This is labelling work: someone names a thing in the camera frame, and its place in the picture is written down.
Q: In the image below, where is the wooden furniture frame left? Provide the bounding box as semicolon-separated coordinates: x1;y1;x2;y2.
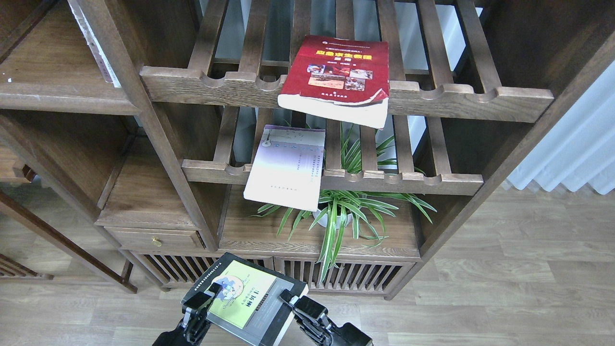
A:
0;144;137;295

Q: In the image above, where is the white upright book spine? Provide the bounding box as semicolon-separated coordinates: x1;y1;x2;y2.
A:
68;0;122;88

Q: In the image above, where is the white pleated curtain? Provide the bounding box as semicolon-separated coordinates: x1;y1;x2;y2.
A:
506;64;615;195

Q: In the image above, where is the green grey black-edged book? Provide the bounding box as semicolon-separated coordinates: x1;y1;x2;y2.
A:
182;252;308;346

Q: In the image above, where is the white lavender paperback book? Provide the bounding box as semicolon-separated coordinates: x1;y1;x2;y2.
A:
243;124;325;211

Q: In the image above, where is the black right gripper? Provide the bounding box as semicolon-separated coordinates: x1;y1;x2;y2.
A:
279;289;373;346

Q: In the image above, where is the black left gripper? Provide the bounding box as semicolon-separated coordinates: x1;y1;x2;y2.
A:
153;282;223;346

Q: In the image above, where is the green spider plant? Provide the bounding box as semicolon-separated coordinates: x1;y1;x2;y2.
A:
251;123;437;285

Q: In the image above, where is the red paperback book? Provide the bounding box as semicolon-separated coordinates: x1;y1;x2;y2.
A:
277;35;389;129

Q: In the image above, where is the dark wooden bookshelf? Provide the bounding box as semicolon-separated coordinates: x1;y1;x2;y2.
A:
1;0;614;300

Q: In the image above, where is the white plant pot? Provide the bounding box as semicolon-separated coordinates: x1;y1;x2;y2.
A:
312;204;353;229

